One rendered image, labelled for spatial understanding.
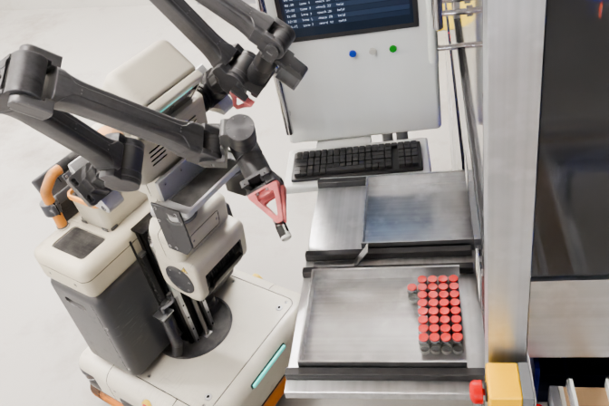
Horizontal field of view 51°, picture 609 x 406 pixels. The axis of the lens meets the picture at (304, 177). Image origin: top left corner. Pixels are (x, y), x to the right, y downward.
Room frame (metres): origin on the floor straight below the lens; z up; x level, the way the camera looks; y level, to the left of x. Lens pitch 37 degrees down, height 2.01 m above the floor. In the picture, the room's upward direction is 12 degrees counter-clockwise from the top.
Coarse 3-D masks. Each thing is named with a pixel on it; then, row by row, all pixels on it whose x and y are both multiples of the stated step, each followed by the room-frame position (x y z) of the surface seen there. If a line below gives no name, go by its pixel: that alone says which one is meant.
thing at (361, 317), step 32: (320, 288) 1.05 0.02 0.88; (352, 288) 1.03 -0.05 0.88; (384, 288) 1.01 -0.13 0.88; (320, 320) 0.96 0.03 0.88; (352, 320) 0.94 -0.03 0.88; (384, 320) 0.92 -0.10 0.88; (416, 320) 0.90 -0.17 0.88; (320, 352) 0.87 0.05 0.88; (352, 352) 0.86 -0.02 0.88; (384, 352) 0.84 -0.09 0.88; (416, 352) 0.82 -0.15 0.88
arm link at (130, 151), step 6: (126, 144) 1.21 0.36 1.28; (126, 150) 1.20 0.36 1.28; (132, 150) 1.20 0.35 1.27; (138, 150) 1.21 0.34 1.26; (126, 156) 1.19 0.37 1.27; (132, 156) 1.19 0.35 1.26; (138, 156) 1.20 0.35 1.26; (126, 162) 1.18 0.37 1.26; (132, 162) 1.18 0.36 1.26; (138, 162) 1.19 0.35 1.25; (132, 168) 1.17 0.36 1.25; (138, 168) 1.18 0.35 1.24; (96, 174) 1.20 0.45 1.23
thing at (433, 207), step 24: (384, 192) 1.35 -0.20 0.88; (408, 192) 1.32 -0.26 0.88; (432, 192) 1.30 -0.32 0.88; (456, 192) 1.28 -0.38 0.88; (384, 216) 1.25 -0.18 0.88; (408, 216) 1.23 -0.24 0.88; (432, 216) 1.21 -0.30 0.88; (456, 216) 1.19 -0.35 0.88; (384, 240) 1.16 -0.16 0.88; (408, 240) 1.11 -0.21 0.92; (432, 240) 1.09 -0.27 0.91; (456, 240) 1.08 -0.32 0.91
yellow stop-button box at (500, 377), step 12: (492, 372) 0.64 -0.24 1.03; (504, 372) 0.63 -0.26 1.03; (516, 372) 0.63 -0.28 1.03; (528, 372) 0.62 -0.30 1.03; (492, 384) 0.62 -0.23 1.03; (504, 384) 0.61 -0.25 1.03; (516, 384) 0.61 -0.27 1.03; (528, 384) 0.60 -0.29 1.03; (492, 396) 0.60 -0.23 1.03; (504, 396) 0.59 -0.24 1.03; (516, 396) 0.59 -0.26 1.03; (528, 396) 0.58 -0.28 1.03
